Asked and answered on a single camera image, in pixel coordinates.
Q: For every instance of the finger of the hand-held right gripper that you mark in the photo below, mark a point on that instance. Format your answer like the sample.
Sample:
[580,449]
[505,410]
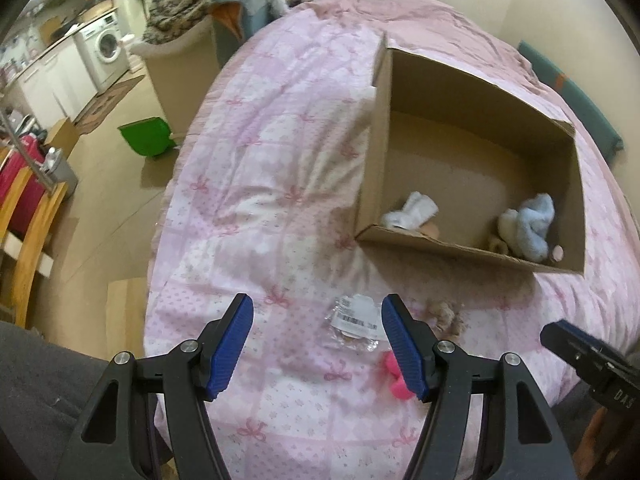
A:
[580,342]

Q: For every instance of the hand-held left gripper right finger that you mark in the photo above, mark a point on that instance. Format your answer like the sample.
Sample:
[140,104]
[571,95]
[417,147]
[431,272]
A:
[405,350]

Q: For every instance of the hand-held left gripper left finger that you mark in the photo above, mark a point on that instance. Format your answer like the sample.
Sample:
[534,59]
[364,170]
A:
[230,345]

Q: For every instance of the pink soft toy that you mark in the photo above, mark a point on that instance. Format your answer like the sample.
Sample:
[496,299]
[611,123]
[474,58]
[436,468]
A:
[392,377]

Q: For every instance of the clear plastic packet with label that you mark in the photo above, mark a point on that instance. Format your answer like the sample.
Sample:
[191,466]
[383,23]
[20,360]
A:
[350,317]

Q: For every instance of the orange foam cylinder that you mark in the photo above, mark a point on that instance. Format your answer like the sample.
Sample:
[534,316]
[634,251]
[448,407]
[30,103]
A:
[429,230]

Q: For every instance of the white fluffy sock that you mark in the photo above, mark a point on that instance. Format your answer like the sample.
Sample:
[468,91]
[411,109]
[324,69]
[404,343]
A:
[507,222]

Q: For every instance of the brown scrunchie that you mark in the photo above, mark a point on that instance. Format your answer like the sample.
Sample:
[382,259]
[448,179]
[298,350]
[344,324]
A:
[445,317]

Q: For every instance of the pink bow-print quilt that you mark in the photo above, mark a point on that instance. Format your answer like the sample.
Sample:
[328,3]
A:
[280,170]

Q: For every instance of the person's grey trouser leg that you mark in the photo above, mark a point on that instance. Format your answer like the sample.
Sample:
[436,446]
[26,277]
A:
[45,390]

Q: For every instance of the wooden chair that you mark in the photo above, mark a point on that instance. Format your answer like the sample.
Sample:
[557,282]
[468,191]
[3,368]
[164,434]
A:
[35,240]

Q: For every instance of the green bin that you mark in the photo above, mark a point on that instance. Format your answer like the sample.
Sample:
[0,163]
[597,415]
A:
[147,137]

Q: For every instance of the grey bin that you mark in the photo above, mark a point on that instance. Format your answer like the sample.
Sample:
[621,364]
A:
[62,172]

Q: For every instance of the teal headboard cushion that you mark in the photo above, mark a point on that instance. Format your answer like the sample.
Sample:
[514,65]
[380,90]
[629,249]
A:
[575,95]

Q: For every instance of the beige sofa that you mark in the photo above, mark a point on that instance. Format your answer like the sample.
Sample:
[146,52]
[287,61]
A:
[175,90]

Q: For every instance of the red suitcase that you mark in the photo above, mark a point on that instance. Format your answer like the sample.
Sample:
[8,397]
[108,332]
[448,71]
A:
[20,185]

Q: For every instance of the small cardboard box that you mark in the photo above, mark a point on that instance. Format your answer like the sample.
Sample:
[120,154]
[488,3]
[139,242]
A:
[62,137]

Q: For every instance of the brown floor rug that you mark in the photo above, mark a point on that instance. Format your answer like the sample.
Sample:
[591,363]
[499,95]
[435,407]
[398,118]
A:
[110,102]

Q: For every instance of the white stacked packs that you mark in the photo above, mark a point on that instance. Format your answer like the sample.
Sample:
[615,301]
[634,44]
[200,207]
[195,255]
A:
[131,55]

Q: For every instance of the white kitchen cabinets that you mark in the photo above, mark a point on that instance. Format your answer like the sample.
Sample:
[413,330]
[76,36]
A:
[50,85]

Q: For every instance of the white washing machine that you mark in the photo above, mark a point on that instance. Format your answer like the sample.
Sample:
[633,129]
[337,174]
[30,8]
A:
[105,50]

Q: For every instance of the brown patterned knit blanket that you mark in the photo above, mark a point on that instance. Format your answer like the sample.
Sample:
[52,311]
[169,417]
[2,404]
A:
[190,5]

